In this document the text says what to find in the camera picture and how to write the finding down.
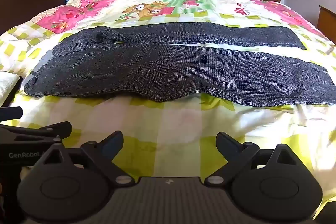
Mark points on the printed checkered duvet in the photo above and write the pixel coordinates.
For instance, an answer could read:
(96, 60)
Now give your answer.
(170, 121)

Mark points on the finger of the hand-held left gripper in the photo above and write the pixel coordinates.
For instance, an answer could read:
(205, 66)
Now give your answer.
(11, 113)
(36, 132)

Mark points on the wooden shelf cabinet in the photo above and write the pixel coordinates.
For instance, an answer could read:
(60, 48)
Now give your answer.
(326, 22)

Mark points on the dark grey plaid pants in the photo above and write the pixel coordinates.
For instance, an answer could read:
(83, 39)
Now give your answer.
(157, 69)

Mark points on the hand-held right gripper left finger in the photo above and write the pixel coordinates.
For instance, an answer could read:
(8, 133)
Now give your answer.
(113, 145)

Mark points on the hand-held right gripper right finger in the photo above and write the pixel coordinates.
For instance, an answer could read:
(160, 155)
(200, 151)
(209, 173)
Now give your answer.
(223, 144)

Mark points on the pale pillow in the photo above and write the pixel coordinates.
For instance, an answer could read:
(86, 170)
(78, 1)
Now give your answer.
(8, 85)

